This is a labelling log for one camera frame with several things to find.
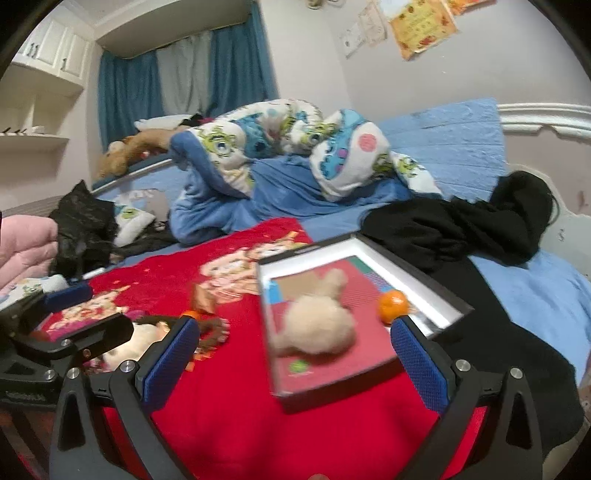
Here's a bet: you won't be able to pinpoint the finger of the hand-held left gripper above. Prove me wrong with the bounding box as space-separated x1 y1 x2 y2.
0 281 93 337
28 314 134 358

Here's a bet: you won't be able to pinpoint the white cat scrunchie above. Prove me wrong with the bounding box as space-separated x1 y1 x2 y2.
102 320 171 370

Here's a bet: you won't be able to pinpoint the blue bed sheet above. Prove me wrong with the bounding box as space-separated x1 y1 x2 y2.
92 152 591 384

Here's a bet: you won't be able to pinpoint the white paper wall sheets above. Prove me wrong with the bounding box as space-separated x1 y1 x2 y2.
339 4 389 58

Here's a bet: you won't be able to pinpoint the black storage box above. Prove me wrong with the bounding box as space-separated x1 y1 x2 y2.
256 232 475 414

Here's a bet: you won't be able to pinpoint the blue bed footboard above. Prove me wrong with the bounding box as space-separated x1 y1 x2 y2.
90 152 185 204

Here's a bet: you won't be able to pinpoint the brown teddy bear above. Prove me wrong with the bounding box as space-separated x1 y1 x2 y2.
95 127 190 178

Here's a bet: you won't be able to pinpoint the white bed headboard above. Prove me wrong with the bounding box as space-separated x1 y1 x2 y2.
496 102 591 259

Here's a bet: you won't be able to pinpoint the copper pyramid packet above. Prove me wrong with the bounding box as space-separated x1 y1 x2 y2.
191 282 218 315

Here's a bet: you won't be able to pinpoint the brown scrunchie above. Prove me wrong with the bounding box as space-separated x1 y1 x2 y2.
194 316 230 354

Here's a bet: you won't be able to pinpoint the black puffer jacket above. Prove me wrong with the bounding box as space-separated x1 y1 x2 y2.
48 180 118 278

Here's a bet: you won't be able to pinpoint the white wall cabinet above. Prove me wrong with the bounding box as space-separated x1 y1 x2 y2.
9 16 95 86

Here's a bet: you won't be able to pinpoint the yellow wall poster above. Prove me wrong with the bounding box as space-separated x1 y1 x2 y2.
381 0 458 61

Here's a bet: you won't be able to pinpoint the grey curtain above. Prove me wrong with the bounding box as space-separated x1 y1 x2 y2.
154 34 213 118

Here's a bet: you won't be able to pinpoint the cartoon monster quilt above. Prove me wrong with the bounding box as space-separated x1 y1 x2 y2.
168 98 444 245

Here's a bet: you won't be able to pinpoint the dark clothing pile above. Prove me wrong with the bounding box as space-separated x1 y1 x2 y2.
108 226 178 264

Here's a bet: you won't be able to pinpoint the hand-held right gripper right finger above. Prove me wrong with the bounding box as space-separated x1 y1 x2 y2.
390 315 543 480

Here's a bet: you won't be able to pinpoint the white wall shelf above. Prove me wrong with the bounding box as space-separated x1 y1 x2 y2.
0 60 84 148

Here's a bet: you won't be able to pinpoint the black garment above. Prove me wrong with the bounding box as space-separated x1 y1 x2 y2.
360 171 585 462

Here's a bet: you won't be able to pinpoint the small cartoon pillow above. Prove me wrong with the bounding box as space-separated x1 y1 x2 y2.
111 191 158 247

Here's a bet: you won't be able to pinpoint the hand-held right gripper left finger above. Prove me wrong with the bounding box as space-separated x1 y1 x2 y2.
48 316 201 480

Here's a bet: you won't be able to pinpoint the white plush pillow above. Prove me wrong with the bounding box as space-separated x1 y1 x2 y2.
134 114 195 132

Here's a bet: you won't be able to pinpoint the blue curtain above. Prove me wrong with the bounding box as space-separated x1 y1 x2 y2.
205 9 280 118
97 48 162 146

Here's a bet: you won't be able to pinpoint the orange wall poster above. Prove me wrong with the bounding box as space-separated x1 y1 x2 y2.
443 0 497 17

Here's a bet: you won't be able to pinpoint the pink quilt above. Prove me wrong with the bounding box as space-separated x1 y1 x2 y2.
0 215 61 296

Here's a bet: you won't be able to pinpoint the beige plush toy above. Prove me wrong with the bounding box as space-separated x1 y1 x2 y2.
272 268 356 356

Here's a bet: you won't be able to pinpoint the red printed blanket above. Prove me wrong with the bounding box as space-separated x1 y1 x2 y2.
85 217 490 480

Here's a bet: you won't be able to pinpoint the lettered cartoon pillow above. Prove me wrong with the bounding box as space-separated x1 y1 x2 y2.
0 274 70 310

